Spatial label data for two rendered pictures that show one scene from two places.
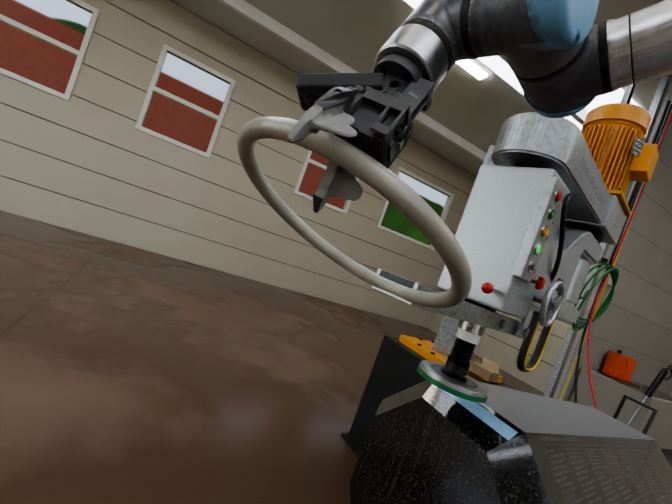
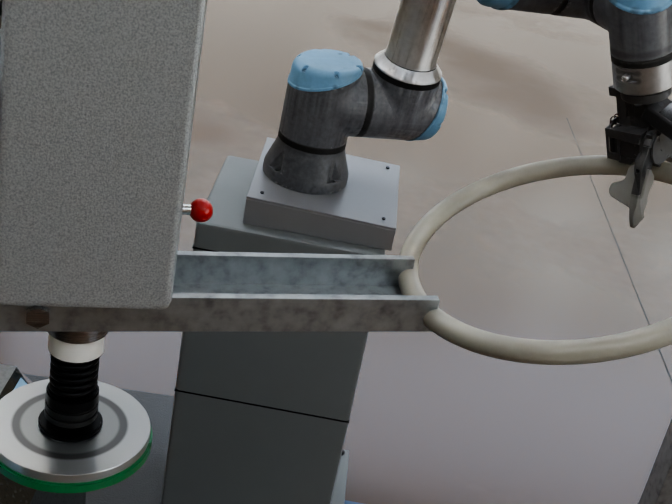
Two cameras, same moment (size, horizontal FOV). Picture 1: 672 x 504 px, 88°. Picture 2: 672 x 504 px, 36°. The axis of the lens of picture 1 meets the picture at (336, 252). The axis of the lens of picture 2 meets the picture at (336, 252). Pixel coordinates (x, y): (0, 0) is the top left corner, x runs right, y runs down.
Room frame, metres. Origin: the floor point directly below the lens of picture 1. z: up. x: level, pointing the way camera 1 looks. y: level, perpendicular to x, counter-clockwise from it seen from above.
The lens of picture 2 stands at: (1.99, 0.26, 1.81)
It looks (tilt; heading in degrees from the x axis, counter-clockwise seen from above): 26 degrees down; 205
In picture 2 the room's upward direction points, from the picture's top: 11 degrees clockwise
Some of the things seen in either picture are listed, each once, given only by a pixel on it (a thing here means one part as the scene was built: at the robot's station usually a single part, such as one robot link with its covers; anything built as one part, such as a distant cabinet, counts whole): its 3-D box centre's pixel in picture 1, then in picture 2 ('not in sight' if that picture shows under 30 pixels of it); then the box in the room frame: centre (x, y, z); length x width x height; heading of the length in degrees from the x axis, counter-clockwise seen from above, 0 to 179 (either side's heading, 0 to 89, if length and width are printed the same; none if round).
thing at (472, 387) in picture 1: (452, 377); (70, 426); (1.10, -0.48, 0.92); 0.21 x 0.21 x 0.01
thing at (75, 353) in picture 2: (468, 334); (76, 336); (1.10, -0.48, 1.06); 0.07 x 0.07 x 0.04
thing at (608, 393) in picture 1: (631, 427); not in sight; (3.69, -3.57, 0.43); 1.30 x 0.62 x 0.86; 116
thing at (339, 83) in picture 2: not in sight; (324, 96); (0.09, -0.71, 1.10); 0.17 x 0.15 x 0.18; 136
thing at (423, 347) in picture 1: (448, 357); not in sight; (2.20, -0.89, 0.76); 0.49 x 0.49 x 0.05; 29
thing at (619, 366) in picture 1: (621, 366); not in sight; (3.82, -3.37, 1.00); 0.50 x 0.22 x 0.33; 116
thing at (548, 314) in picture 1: (539, 299); not in sight; (1.10, -0.65, 1.24); 0.15 x 0.10 x 0.15; 133
